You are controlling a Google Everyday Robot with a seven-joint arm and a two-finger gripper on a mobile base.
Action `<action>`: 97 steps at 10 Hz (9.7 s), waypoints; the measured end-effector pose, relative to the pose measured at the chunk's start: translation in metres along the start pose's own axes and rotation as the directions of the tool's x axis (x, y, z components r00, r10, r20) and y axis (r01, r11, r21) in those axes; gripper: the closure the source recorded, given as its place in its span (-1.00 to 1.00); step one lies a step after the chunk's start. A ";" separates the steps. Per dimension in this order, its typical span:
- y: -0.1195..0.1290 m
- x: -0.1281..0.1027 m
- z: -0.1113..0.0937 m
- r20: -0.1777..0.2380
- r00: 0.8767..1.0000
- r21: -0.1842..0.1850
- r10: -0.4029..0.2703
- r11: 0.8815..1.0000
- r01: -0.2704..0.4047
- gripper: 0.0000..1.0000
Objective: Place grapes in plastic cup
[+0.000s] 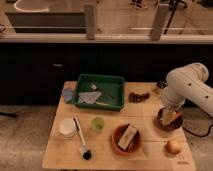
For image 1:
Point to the small dark jar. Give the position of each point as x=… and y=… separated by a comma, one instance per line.
x=160, y=86

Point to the dark grape bunch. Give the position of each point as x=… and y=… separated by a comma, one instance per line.
x=137, y=98

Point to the grey folded cloth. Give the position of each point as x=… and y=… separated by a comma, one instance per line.
x=89, y=97

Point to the white round lid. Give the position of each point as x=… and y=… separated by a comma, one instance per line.
x=67, y=127

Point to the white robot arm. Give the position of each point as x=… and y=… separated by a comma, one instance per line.
x=183, y=83

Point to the green plastic cup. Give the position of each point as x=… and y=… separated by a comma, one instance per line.
x=97, y=124

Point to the terracotta bowl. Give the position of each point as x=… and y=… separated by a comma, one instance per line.
x=134, y=144

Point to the beige block in bowl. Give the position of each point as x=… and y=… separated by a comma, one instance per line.
x=127, y=136

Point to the small white object in tray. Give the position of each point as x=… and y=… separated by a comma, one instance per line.
x=93, y=86

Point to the green plastic tray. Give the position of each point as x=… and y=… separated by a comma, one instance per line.
x=111, y=87

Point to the orange carrot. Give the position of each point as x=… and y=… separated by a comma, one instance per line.
x=176, y=116

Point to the yellow onion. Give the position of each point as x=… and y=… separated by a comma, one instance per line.
x=173, y=147

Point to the black white dish brush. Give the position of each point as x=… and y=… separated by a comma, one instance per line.
x=84, y=150

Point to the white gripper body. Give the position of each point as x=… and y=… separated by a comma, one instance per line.
x=168, y=116

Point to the dark brown bowl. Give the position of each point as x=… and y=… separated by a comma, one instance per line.
x=172, y=126

